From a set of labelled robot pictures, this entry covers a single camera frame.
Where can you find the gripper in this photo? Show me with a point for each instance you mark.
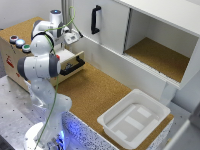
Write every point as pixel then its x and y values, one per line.
pixel 71 37

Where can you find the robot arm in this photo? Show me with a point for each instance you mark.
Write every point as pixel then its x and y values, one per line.
pixel 40 66

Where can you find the wooden drawer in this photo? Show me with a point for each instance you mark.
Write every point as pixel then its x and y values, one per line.
pixel 68 56

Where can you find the wooden drawer box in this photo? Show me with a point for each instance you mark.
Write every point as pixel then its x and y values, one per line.
pixel 13 66

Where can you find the white sliding door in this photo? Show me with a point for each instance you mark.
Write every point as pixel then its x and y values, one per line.
pixel 113 23

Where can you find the green button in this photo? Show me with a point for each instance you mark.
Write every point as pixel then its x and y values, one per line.
pixel 26 48

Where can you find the red button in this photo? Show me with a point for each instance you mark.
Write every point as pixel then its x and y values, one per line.
pixel 14 38

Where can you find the white cabinet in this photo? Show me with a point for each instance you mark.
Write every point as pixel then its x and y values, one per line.
pixel 156 20

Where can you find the white plastic box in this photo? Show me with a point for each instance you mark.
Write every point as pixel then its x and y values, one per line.
pixel 133 120

